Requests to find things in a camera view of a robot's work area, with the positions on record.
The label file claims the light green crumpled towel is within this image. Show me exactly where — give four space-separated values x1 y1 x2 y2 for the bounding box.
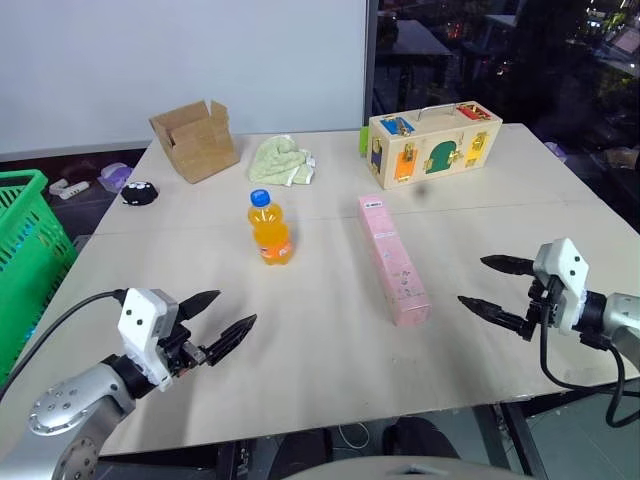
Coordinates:
247 133 318 188

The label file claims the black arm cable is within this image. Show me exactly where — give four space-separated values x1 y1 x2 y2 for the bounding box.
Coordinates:
538 277 628 428
0 289 126 396

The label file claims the white thin cable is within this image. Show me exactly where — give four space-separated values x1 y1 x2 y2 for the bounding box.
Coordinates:
336 422 371 450

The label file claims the silver robot body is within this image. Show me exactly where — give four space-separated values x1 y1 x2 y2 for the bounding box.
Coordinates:
282 453 521 480

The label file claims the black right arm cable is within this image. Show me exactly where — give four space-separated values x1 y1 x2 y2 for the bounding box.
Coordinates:
538 277 628 428

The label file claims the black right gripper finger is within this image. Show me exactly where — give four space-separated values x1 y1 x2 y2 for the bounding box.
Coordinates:
457 295 537 343
479 254 536 277

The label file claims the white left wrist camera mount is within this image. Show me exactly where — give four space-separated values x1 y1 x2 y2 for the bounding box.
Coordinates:
117 287 180 393

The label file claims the long pink carton box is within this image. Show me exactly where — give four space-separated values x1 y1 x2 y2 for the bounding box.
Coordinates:
357 194 432 327

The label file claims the white power strip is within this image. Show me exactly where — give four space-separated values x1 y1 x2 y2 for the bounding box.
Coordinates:
48 178 91 199

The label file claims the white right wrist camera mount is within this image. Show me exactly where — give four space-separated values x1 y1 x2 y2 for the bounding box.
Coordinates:
532 237 591 335

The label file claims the wooden lock latch box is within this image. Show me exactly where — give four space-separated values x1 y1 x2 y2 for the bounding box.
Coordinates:
357 101 503 191

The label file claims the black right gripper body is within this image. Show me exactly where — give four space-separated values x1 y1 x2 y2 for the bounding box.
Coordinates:
522 274 563 329

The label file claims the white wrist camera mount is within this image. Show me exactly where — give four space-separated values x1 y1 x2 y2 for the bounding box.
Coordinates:
532 237 591 335
117 287 180 393

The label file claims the green plastic basket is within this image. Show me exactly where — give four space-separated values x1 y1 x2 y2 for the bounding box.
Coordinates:
0 168 77 389

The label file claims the orange soda bottle blue cap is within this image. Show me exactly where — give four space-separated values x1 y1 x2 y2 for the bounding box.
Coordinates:
246 188 294 267

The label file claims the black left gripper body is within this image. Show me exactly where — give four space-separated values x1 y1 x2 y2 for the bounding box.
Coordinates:
158 324 209 380

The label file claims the lilac plastic object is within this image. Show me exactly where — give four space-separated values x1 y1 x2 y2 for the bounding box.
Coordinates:
98 162 133 190

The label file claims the open brown cardboard box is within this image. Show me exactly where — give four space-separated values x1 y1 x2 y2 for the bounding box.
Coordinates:
148 99 241 185

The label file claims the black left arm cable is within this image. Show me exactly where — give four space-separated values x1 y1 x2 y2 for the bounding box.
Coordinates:
0 289 126 396

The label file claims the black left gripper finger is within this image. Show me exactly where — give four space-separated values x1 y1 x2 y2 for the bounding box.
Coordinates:
178 289 223 323
201 313 258 368

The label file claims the black round white-dotted object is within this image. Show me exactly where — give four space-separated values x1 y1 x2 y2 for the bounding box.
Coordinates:
121 181 159 206

